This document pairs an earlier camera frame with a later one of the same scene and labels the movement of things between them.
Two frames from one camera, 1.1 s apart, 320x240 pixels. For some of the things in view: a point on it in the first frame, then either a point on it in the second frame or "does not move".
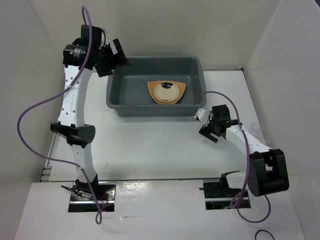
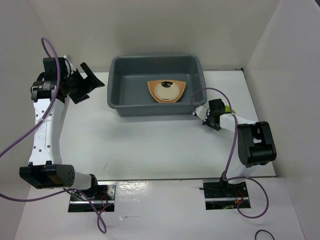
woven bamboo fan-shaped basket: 152,86 does not move
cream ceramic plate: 166,92 does not move
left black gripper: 117,60 to 82,95
